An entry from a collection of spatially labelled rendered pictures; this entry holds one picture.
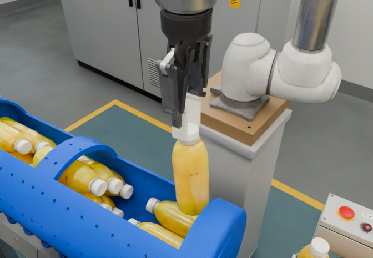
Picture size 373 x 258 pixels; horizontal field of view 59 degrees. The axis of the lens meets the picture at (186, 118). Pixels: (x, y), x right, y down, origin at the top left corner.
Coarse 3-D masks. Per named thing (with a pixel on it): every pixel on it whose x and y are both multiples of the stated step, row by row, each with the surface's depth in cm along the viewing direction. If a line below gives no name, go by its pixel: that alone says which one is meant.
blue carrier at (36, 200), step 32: (32, 128) 114; (0, 160) 82; (64, 160) 78; (96, 160) 102; (0, 192) 81; (32, 192) 76; (64, 192) 73; (160, 192) 92; (32, 224) 78; (64, 224) 72; (96, 224) 68; (128, 224) 66; (160, 224) 92; (224, 224) 64; (96, 256) 68; (128, 256) 64; (160, 256) 62; (192, 256) 60; (224, 256) 69
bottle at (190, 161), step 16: (176, 144) 62; (192, 144) 60; (176, 160) 62; (192, 160) 61; (208, 160) 65; (176, 176) 65; (192, 176) 63; (208, 176) 67; (176, 192) 69; (192, 192) 65; (208, 192) 69; (192, 208) 68
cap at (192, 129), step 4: (188, 124) 62; (192, 124) 61; (188, 128) 61; (192, 128) 61; (196, 128) 60; (188, 132) 60; (192, 132) 60; (196, 132) 60; (188, 136) 59; (192, 136) 59; (196, 136) 60; (188, 140) 60; (192, 140) 60
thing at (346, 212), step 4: (340, 208) 82; (344, 208) 82; (348, 208) 82; (340, 212) 81; (344, 212) 81; (348, 212) 81; (352, 212) 81; (344, 216) 80; (348, 216) 80; (352, 216) 80
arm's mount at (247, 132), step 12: (216, 84) 140; (216, 96) 132; (204, 108) 126; (264, 108) 126; (276, 108) 126; (204, 120) 125; (216, 120) 121; (228, 120) 120; (240, 120) 120; (264, 120) 120; (228, 132) 120; (240, 132) 116; (252, 132) 114; (252, 144) 117
